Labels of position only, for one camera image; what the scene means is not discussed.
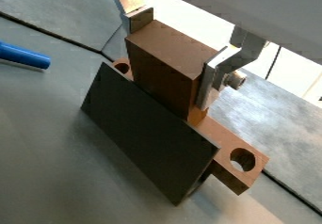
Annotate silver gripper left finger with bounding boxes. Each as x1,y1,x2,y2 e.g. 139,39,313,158
113,0,154,34

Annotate blue peg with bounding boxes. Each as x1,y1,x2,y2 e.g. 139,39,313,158
0,41,51,69

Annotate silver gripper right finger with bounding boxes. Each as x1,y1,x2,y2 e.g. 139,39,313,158
195,26,267,110

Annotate black angle fixture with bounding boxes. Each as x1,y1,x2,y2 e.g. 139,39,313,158
81,63,219,204

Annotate brown T-shaped block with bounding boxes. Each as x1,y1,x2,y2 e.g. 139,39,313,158
115,20,268,194

